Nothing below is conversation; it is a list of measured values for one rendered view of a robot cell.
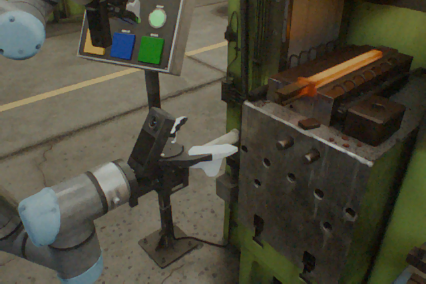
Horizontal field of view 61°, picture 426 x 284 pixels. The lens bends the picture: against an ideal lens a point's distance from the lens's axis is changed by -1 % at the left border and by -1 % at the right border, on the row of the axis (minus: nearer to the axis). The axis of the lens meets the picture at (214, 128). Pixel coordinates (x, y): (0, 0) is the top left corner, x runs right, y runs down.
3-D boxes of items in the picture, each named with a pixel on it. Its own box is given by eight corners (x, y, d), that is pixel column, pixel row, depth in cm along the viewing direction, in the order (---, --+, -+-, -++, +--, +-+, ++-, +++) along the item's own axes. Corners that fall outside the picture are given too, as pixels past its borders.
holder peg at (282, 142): (282, 153, 89) (283, 144, 87) (274, 148, 90) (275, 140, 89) (293, 147, 91) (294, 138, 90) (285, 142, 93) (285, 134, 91)
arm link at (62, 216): (25, 233, 57) (9, 191, 53) (90, 201, 63) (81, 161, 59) (43, 264, 52) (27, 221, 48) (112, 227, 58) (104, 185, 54)
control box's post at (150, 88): (167, 249, 171) (144, 14, 115) (162, 244, 173) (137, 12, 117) (174, 245, 173) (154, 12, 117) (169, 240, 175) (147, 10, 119)
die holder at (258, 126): (334, 296, 99) (372, 164, 75) (236, 219, 123) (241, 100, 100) (423, 201, 130) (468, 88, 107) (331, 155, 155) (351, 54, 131)
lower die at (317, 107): (328, 127, 88) (334, 95, 84) (265, 98, 101) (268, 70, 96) (407, 80, 112) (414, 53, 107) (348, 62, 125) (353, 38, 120)
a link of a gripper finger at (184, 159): (210, 151, 67) (162, 153, 66) (210, 143, 66) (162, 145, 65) (213, 167, 63) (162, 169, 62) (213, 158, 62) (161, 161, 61)
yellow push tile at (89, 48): (102, 55, 113) (107, 30, 112) (83, 51, 115) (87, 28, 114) (106, 56, 114) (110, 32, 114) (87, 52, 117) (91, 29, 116)
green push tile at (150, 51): (158, 64, 106) (163, 38, 105) (137, 61, 108) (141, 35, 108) (161, 65, 108) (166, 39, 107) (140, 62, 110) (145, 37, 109)
